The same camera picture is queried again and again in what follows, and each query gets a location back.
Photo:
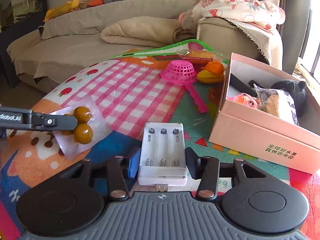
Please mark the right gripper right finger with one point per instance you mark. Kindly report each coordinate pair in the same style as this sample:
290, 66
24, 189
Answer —
194, 163

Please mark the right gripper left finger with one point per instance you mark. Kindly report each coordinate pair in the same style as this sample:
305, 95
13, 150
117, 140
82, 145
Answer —
130, 163

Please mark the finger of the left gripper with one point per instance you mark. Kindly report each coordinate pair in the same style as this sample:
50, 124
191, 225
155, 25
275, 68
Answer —
28, 120

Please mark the white battery charger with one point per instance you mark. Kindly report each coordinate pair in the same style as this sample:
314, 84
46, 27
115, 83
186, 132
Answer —
162, 158

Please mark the brown balls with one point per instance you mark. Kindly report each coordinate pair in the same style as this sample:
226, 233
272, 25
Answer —
90, 128

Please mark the black cylinder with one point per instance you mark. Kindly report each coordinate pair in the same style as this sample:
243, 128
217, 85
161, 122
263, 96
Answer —
241, 87

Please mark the beige sofa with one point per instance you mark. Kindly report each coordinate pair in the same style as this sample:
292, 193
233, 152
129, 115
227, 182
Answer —
63, 46

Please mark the pink toy figure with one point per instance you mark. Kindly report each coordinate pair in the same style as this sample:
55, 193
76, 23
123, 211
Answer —
246, 99

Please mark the colourful play mat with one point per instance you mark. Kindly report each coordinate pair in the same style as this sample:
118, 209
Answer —
129, 92

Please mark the pink cardboard box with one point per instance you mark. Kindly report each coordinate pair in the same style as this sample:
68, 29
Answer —
260, 134

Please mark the yellow toy corn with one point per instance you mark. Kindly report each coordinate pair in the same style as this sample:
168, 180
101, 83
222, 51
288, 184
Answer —
205, 76

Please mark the pink plastic strainer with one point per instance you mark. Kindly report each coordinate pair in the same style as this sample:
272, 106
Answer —
182, 72

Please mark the orange toy fruit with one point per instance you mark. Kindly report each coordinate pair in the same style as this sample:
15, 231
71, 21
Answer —
214, 67

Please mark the packaged bread roll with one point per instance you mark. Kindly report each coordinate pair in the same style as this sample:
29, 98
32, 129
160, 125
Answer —
199, 56

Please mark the black plush toy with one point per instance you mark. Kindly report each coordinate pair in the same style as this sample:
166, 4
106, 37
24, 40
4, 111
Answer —
297, 91

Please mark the yellow plush toy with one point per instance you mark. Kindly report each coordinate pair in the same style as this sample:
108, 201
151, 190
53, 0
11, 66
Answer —
69, 6

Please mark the beige folded blanket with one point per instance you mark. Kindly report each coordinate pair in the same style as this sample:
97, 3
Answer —
145, 31

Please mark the orange carrot plush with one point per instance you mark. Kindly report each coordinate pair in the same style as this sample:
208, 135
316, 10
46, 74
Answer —
94, 3

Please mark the floral quilt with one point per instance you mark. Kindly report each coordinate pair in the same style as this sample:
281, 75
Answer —
264, 14

